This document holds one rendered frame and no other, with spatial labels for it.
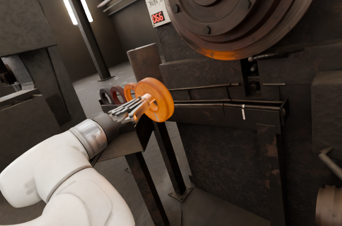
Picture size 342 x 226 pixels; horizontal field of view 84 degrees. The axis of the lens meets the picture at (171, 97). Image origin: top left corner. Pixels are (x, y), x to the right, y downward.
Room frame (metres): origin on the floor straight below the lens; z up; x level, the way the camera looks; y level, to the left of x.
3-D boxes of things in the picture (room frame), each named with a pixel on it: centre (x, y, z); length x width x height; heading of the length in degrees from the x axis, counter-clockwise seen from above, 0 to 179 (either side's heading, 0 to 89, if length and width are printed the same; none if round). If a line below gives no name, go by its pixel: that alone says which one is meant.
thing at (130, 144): (0.80, 0.27, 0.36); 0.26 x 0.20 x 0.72; 77
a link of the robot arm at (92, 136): (0.44, 0.23, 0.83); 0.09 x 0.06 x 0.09; 43
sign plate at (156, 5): (0.94, -0.11, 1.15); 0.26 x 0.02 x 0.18; 42
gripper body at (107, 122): (0.49, 0.18, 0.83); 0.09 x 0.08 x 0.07; 133
